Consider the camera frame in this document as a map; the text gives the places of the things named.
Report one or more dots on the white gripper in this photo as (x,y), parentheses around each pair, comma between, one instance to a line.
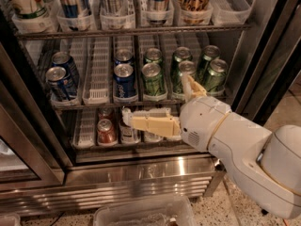
(202,121)

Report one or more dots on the green soda can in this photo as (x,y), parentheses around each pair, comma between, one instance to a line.
(185,66)

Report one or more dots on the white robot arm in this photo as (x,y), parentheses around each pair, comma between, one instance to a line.
(265,165)

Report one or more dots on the green can front left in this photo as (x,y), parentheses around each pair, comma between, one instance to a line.
(154,84)

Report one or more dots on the green can front right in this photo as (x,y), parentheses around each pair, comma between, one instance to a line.
(215,75)

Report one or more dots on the green can back middle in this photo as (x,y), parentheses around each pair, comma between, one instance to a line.
(179,55)

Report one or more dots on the green can back left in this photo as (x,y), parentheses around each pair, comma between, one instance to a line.
(153,55)

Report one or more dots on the blue can front centre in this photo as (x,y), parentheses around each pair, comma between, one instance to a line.
(124,76)

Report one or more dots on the green can back right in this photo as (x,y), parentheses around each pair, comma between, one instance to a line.
(209,53)

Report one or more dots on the red can back bottom shelf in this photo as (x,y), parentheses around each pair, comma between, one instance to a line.
(106,113)

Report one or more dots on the red can shelf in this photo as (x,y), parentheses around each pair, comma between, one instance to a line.
(106,113)
(106,132)

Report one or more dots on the blue can back centre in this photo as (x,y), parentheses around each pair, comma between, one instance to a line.
(124,56)

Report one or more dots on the red can front bottom shelf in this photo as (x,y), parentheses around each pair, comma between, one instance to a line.
(106,132)

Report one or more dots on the empty white tray middle shelf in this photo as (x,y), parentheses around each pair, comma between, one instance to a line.
(96,87)

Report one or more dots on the open fridge glass door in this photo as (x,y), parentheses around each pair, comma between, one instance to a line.
(267,58)

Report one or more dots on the stainless steel fridge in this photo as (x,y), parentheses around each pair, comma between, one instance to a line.
(51,158)

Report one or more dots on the blue can front far left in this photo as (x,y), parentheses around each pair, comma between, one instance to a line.
(61,84)

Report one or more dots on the blue can back far left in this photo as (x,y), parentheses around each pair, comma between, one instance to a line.
(66,61)

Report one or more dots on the clear water bottle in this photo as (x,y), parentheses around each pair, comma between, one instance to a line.
(150,137)

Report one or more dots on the brown drink bottle white cap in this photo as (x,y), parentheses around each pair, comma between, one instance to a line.
(128,135)

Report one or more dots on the clear plastic bin on floor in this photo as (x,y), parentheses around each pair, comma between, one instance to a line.
(157,211)

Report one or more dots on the empty clear tray top right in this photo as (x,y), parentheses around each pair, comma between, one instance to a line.
(230,11)

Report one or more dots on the clear container corner bottom left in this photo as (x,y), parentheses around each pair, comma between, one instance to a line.
(10,220)

